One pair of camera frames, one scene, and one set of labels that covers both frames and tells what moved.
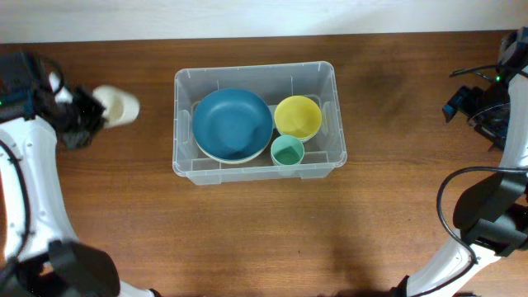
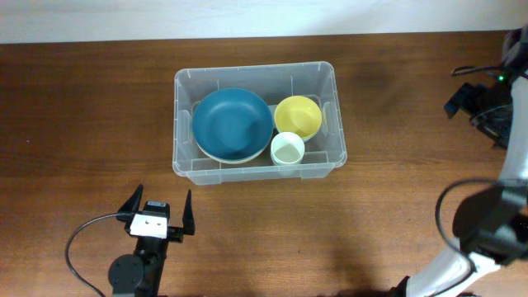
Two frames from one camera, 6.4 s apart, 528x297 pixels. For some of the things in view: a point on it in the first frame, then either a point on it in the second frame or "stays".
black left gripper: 95,110 to 176,233
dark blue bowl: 232,124 stays
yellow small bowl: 298,116 stays
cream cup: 120,106 to 287,148
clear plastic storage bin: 274,82 stays
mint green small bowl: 287,141 to 310,136
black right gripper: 463,101 stays
